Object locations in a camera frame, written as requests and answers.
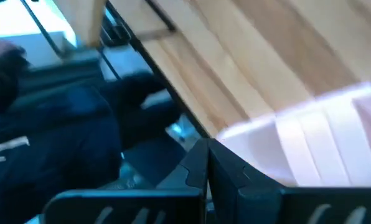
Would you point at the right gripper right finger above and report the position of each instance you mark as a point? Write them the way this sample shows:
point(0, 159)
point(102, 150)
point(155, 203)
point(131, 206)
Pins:
point(266, 205)

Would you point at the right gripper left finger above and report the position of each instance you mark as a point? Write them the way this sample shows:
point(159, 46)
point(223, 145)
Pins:
point(126, 207)

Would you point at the black aluminium table frame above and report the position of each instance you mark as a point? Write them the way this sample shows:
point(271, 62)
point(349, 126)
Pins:
point(160, 68)

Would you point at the person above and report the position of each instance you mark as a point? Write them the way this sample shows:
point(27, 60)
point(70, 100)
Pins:
point(64, 140)

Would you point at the pink rubber slide sandal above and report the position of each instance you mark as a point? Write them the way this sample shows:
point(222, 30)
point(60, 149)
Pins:
point(313, 140)

